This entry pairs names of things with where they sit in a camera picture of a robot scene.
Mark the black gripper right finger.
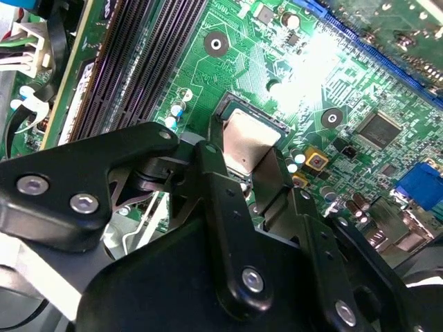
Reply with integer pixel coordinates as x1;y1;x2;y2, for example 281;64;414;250
254;147;426;332

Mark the silver square CPU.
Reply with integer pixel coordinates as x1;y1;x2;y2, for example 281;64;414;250
223;109;283;174

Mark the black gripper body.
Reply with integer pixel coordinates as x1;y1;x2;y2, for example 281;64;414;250
75;217;333;332

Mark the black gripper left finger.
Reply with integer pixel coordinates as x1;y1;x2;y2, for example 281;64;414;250
0;116;274;323

